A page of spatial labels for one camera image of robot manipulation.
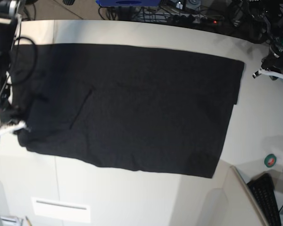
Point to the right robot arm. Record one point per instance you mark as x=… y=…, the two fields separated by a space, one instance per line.
x=10 y=21

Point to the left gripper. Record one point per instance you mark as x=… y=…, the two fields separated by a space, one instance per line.
x=272 y=63

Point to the green tape roll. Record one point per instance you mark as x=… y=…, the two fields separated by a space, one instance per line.
x=270 y=160

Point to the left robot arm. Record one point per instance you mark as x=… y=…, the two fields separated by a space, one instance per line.
x=268 y=14

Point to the black t-shirt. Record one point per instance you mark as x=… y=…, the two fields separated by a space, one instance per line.
x=134 y=108

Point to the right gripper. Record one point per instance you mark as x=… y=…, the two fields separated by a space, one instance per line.
x=10 y=120

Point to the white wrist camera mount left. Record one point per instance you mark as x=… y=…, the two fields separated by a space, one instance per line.
x=267 y=73

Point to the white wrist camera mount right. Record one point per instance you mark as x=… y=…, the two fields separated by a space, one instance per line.
x=12 y=128

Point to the black keyboard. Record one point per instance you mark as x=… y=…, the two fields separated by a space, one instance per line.
x=262 y=190

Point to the blue device on floor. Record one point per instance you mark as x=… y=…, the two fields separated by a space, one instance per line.
x=136 y=3

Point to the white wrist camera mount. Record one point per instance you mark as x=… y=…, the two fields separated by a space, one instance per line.
x=267 y=73
x=12 y=128

